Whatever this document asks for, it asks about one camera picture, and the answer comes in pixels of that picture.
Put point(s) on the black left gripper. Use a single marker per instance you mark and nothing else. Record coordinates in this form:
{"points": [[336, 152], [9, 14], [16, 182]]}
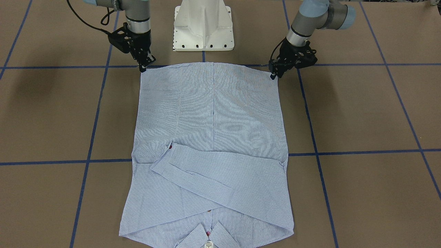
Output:
{"points": [[288, 50]]}

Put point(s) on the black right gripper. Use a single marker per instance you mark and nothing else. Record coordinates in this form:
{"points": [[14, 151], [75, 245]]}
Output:
{"points": [[141, 43]]}

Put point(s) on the light blue striped shirt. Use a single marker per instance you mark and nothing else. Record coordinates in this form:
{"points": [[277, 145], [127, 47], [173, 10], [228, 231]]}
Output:
{"points": [[209, 159]]}

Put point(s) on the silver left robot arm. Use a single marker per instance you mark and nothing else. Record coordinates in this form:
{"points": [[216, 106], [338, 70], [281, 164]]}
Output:
{"points": [[316, 15]]}

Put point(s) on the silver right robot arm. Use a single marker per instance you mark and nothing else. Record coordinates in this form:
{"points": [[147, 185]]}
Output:
{"points": [[137, 13]]}

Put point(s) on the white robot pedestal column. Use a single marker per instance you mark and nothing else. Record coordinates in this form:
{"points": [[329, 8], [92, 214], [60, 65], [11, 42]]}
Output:
{"points": [[203, 25]]}

